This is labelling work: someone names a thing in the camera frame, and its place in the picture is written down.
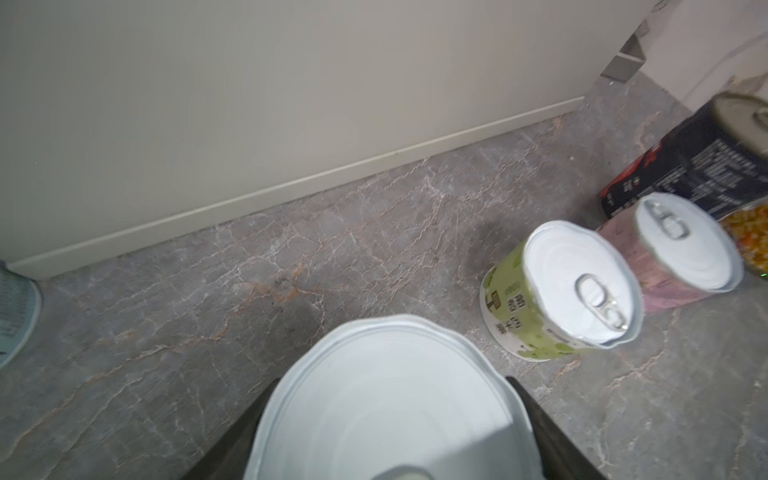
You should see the blue corn label can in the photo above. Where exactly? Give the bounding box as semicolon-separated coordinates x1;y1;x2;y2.
720;197;767;280

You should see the grey metal cabinet counter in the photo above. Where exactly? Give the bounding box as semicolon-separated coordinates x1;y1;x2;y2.
1;0;652;279

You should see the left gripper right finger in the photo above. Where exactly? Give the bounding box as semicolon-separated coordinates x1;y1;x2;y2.
506;376;606;480

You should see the black label can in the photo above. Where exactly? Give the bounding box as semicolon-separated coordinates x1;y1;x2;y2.
599;92;767;220

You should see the teal label can near cabinet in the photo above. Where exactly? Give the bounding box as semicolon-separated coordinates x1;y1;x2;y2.
0;265;43;368

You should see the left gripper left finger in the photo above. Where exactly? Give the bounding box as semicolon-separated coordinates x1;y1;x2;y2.
183;379;280;480

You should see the pink label can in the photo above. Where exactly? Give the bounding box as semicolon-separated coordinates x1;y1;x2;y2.
244;314;544;479
598;192;745;314

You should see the green label can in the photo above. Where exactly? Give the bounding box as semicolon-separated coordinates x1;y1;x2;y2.
479;220;645;362

